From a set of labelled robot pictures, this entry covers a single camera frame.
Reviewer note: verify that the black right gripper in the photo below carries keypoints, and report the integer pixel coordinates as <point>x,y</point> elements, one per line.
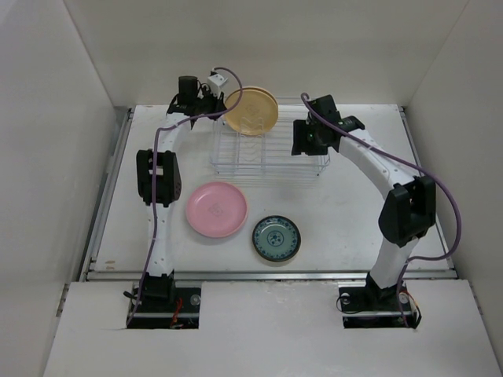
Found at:
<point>300,129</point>

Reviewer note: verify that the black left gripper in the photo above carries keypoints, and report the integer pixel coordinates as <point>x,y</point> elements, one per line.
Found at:
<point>218,104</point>

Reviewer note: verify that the orange plate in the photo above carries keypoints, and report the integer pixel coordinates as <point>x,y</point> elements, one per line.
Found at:
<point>256,114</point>

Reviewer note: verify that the pink plate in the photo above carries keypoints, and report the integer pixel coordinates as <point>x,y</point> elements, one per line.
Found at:
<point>216,209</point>

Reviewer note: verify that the green blue floral plate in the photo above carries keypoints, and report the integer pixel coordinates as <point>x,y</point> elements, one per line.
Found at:
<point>276,239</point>

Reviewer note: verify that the beige plate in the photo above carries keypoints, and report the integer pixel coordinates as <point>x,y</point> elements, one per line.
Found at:
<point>260,89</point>

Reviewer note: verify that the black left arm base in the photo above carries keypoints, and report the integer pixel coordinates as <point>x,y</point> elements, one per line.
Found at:
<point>170,307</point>

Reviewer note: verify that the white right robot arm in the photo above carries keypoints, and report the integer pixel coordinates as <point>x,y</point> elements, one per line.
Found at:
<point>409,205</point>

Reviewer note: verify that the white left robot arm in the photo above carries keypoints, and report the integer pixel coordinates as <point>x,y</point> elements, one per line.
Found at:
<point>158,175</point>

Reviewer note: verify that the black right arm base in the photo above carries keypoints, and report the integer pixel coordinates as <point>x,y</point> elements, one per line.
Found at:
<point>366,306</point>

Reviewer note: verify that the white wire dish rack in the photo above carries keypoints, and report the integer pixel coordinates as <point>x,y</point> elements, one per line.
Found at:
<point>235,154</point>

